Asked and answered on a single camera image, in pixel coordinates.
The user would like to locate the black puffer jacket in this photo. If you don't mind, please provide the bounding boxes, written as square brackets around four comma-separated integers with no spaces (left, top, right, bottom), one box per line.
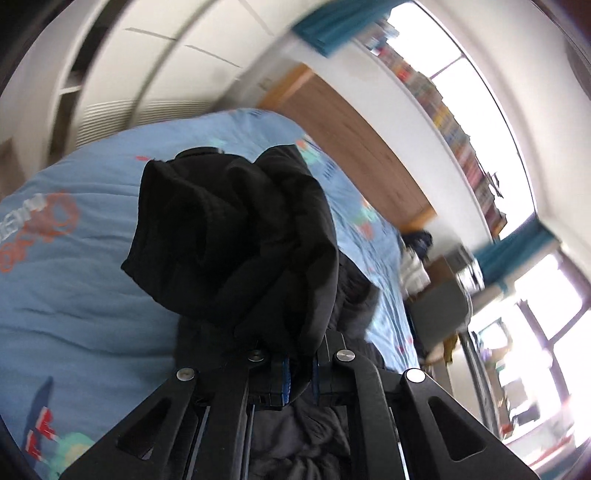
[121,144,421,480]

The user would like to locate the wooden headboard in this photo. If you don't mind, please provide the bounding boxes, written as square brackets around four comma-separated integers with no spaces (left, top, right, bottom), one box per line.
[256,65,437,232]

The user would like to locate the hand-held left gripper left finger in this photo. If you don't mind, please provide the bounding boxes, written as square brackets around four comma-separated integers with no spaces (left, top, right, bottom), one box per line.
[59,348,293,480]

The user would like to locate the dark blue bag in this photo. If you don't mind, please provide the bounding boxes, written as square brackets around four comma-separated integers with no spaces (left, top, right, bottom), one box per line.
[402,230,435,259]

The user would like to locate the grey chair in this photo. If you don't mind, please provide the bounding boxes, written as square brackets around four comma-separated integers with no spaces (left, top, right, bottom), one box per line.
[406,272,474,366]

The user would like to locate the wooden desk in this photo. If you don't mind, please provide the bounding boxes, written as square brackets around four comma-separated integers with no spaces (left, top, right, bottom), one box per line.
[424,257,458,288]

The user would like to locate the row of colourful books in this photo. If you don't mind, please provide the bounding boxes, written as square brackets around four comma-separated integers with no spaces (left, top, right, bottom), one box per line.
[360,18,509,237]

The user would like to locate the teal curtain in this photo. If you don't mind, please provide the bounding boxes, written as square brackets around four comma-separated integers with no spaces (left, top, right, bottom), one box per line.
[475,222,562,288]
[291,0,408,59]

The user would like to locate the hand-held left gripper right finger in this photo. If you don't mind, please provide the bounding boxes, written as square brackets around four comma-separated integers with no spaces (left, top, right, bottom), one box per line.
[310,331,542,480]

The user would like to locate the white wardrobe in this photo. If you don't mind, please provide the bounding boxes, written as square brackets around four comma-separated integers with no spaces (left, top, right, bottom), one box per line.
[0,0,296,195]

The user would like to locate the blue printed blanket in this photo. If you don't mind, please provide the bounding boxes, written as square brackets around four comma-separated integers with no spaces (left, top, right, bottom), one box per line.
[0,108,421,479]

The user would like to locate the white cloth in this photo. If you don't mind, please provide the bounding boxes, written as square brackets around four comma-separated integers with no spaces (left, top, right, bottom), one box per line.
[399,251,433,291]

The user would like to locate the grey box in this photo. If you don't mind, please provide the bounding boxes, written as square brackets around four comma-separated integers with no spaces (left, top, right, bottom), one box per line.
[445,244,485,292]

